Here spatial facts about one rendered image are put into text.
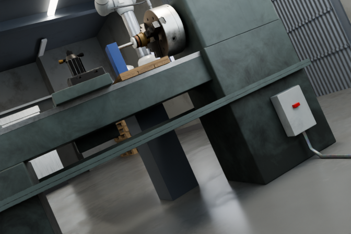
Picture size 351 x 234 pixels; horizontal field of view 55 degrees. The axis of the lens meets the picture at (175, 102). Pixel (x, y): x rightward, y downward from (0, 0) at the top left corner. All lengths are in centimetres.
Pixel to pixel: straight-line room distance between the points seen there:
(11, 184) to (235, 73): 130
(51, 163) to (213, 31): 696
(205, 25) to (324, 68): 264
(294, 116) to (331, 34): 230
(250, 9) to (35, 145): 146
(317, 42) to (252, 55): 235
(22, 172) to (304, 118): 155
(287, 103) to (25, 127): 142
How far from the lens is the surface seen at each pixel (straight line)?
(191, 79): 195
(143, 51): 269
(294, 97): 212
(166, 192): 260
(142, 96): 184
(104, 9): 272
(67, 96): 173
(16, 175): 174
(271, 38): 223
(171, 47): 203
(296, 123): 210
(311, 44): 446
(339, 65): 434
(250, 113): 202
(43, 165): 853
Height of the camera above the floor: 62
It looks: 1 degrees up
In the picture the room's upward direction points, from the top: 24 degrees counter-clockwise
